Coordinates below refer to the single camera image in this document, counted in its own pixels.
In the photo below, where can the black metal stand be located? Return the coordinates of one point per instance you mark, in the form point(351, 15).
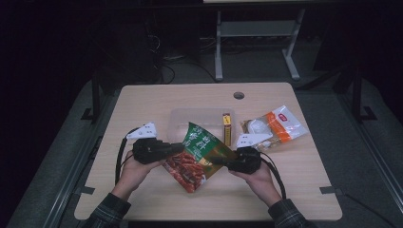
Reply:
point(357, 95)
point(95, 101)

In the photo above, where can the green and red snack bag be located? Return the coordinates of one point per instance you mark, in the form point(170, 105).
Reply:
point(196, 158)

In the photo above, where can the white metal stand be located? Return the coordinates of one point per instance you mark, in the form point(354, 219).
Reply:
point(253, 28)

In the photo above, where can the clear packet of white buns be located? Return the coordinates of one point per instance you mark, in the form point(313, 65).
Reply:
point(282, 125)

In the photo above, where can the person's left hand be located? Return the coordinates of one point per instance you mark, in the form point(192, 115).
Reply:
point(136, 174)

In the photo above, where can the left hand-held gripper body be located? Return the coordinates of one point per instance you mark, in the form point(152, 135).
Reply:
point(150, 152)

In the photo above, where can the person's right hand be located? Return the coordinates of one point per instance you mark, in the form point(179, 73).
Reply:
point(259, 183)

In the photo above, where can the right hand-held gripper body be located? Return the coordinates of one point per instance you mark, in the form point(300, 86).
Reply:
point(245, 160)

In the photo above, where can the grey tape strip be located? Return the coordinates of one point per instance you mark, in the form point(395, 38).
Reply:
point(331, 190)
point(85, 190)

